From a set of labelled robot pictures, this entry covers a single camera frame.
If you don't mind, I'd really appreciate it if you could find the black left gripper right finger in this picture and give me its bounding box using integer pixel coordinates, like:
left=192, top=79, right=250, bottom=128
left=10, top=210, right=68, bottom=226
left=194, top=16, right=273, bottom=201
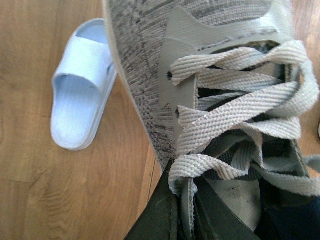
left=194, top=179, right=259, bottom=240

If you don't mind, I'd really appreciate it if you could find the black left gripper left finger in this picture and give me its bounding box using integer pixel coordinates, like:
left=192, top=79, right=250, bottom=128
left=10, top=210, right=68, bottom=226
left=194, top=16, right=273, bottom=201
left=125, top=160, right=179, bottom=240

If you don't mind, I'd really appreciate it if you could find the grey sneaker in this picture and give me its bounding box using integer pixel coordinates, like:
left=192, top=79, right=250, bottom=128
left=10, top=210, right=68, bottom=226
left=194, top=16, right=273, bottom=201
left=103, top=0, right=320, bottom=240

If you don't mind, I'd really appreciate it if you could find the light blue slipper right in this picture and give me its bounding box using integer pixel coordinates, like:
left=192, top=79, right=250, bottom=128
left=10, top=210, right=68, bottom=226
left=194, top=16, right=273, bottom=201
left=50, top=18, right=117, bottom=151

